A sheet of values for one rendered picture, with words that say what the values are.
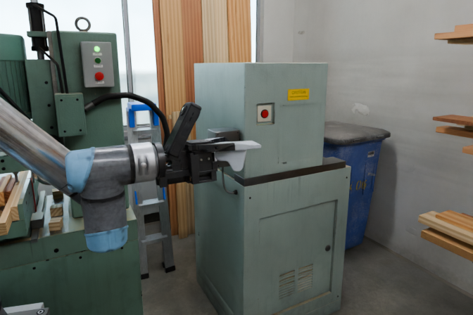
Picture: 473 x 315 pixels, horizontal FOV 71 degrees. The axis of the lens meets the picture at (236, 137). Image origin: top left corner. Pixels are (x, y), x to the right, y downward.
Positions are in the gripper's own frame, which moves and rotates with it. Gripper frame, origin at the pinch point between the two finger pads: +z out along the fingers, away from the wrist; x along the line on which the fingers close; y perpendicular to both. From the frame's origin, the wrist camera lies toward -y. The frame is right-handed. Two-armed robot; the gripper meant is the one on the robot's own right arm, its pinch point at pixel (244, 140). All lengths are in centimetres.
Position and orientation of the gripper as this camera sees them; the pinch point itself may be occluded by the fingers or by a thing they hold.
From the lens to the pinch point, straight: 73.3
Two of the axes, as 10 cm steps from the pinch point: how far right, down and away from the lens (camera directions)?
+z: 8.9, -0.9, 4.5
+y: 0.6, 9.9, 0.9
